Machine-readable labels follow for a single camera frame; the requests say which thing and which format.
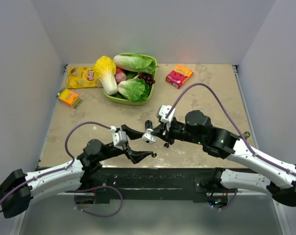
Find red onion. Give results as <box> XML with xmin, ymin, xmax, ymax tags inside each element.
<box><xmin>115</xmin><ymin>72</ymin><xmax>126</xmax><ymax>84</ymax></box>

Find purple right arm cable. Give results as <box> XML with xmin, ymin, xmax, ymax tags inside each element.
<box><xmin>165</xmin><ymin>83</ymin><xmax>296</xmax><ymax>181</ymax></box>

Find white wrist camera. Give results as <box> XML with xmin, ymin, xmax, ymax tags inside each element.
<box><xmin>156</xmin><ymin>105</ymin><xmax>175</xmax><ymax>123</ymax></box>
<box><xmin>110</xmin><ymin>126</ymin><xmax>127</xmax><ymax>150</ymax></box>

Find pink orange snack box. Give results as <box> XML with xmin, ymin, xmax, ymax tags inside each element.
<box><xmin>165</xmin><ymin>65</ymin><xmax>194</xmax><ymax>89</ymax></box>

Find green lettuce front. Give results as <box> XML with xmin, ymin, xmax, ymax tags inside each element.
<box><xmin>118</xmin><ymin>78</ymin><xmax>150</xmax><ymax>102</ymax></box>

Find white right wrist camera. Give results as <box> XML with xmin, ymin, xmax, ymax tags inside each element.
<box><xmin>156</xmin><ymin>105</ymin><xmax>175</xmax><ymax>123</ymax></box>

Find dark red grapes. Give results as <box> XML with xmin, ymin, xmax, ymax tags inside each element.
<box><xmin>138</xmin><ymin>73</ymin><xmax>155</xmax><ymax>86</ymax></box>

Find green glass bottle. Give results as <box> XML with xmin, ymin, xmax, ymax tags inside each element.
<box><xmin>243</xmin><ymin>131</ymin><xmax>250</xmax><ymax>139</ymax></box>

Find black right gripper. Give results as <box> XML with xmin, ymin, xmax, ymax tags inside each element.
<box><xmin>152</xmin><ymin>117</ymin><xmax>204</xmax><ymax>144</ymax></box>

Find purple cable loop front right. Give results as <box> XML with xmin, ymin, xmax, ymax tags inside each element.
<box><xmin>210</xmin><ymin>188</ymin><xmax>238</xmax><ymax>211</ymax></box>

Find purple cable loop front left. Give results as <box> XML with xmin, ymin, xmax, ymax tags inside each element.
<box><xmin>69</xmin><ymin>185</ymin><xmax>123</xmax><ymax>217</ymax></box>

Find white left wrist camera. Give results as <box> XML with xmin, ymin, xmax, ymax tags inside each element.
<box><xmin>110</xmin><ymin>126</ymin><xmax>127</xmax><ymax>150</ymax></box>

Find purple cable loop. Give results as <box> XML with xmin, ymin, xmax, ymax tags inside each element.
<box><xmin>210</xmin><ymin>188</ymin><xmax>238</xmax><ymax>211</ymax></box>
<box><xmin>69</xmin><ymin>185</ymin><xmax>123</xmax><ymax>217</ymax></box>

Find orange green sponge pack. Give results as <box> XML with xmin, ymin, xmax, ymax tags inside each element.
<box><xmin>56</xmin><ymin>87</ymin><xmax>83</xmax><ymax>109</ymax></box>

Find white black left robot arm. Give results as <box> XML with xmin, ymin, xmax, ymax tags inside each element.
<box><xmin>0</xmin><ymin>125</ymin><xmax>156</xmax><ymax>218</ymax></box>

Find green lettuce back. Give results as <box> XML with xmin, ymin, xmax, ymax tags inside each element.
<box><xmin>113</xmin><ymin>54</ymin><xmax>157</xmax><ymax>74</ymax></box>

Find yellow napa cabbage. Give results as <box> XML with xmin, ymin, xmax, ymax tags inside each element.
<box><xmin>93</xmin><ymin>56</ymin><xmax>118</xmax><ymax>95</ymax></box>

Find yellow Lays chips bag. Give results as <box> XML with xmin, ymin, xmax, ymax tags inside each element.
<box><xmin>67</xmin><ymin>67</ymin><xmax>102</xmax><ymax>89</ymax></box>

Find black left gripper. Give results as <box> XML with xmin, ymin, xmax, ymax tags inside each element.
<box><xmin>98</xmin><ymin>125</ymin><xmax>152</xmax><ymax>163</ymax></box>

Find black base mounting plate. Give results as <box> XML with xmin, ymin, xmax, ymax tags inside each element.
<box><xmin>68</xmin><ymin>168</ymin><xmax>231</xmax><ymax>205</ymax></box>

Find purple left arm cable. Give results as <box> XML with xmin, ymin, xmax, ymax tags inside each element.
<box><xmin>0</xmin><ymin>121</ymin><xmax>112</xmax><ymax>213</ymax></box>

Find white earbud charging case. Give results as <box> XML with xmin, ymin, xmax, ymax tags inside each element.
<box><xmin>142</xmin><ymin>128</ymin><xmax>156</xmax><ymax>144</ymax></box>

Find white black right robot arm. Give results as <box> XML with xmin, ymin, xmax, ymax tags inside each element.
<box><xmin>152</xmin><ymin>105</ymin><xmax>296</xmax><ymax>207</ymax></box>

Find green plastic bowl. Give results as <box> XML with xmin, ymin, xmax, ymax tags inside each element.
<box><xmin>104</xmin><ymin>53</ymin><xmax>158</xmax><ymax>106</ymax></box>

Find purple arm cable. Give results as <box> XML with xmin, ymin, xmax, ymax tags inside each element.
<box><xmin>165</xmin><ymin>83</ymin><xmax>296</xmax><ymax>181</ymax></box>
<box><xmin>0</xmin><ymin>121</ymin><xmax>112</xmax><ymax>213</ymax></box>

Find green lettuce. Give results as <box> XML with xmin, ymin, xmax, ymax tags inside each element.
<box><xmin>113</xmin><ymin>54</ymin><xmax>157</xmax><ymax>74</ymax></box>
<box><xmin>118</xmin><ymin>78</ymin><xmax>150</xmax><ymax>102</ymax></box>

